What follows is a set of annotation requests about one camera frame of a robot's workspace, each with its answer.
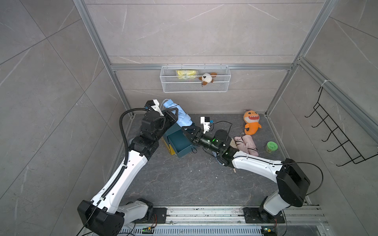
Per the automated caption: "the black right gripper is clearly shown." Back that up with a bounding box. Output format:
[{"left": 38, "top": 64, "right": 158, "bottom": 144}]
[{"left": 183, "top": 127, "right": 222, "bottom": 155}]

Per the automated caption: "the light blue umbrella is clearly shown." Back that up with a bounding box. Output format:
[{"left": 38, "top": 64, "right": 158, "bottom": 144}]
[{"left": 162, "top": 99, "right": 193, "bottom": 127}]

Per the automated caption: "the teal drawer cabinet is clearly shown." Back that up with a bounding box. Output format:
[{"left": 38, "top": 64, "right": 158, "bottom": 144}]
[{"left": 163, "top": 124, "right": 196, "bottom": 158}]

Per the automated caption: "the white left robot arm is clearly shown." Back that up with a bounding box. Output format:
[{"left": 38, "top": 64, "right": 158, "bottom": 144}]
[{"left": 77, "top": 106, "right": 178, "bottom": 236}]

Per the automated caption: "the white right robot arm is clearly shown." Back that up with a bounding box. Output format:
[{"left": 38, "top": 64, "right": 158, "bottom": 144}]
[{"left": 182, "top": 126, "right": 311, "bottom": 223}]

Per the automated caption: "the pink folded umbrella left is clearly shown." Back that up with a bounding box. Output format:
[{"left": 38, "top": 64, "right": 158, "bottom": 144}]
[{"left": 234, "top": 136, "right": 249, "bottom": 154}]

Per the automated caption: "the pink folded umbrella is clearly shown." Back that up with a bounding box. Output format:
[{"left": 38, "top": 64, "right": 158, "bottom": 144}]
[
  {"left": 234, "top": 136, "right": 249, "bottom": 154},
  {"left": 242, "top": 135, "right": 259, "bottom": 156}
]

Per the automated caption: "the pink folded umbrella right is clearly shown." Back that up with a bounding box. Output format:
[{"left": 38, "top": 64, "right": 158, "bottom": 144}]
[{"left": 242, "top": 135, "right": 259, "bottom": 156}]

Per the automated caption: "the yellow item in basket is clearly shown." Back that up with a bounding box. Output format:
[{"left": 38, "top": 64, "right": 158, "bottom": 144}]
[{"left": 176, "top": 70, "right": 198, "bottom": 80}]

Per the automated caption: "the brown white plush dog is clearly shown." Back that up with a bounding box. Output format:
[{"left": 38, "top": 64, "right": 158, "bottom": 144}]
[{"left": 199, "top": 72, "right": 217, "bottom": 86}]

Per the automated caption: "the orange shark plush toy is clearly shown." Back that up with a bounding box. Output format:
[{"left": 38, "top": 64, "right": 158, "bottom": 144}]
[{"left": 243, "top": 110, "right": 262, "bottom": 135}]

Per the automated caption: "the green lidded round tin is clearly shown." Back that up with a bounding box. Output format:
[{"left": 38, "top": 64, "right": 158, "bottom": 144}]
[{"left": 265, "top": 141, "right": 279, "bottom": 153}]

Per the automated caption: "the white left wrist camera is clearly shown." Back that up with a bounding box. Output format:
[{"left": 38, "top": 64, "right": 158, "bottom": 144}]
[{"left": 145, "top": 99, "right": 163, "bottom": 116}]

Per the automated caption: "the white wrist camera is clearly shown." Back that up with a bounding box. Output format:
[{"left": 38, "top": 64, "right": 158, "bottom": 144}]
[
  {"left": 145, "top": 99, "right": 163, "bottom": 116},
  {"left": 200, "top": 116, "right": 214, "bottom": 134}
]

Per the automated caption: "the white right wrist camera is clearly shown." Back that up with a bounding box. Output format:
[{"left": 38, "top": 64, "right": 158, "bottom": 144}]
[{"left": 200, "top": 116, "right": 214, "bottom": 134}]

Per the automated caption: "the white wire wall basket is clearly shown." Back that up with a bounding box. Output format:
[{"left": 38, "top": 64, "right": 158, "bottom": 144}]
[{"left": 159, "top": 65, "right": 231, "bottom": 93}]

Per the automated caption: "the black wire wall hook rack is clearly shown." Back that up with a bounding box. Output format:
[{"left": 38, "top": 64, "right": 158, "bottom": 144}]
[{"left": 305, "top": 87, "right": 378, "bottom": 167}]

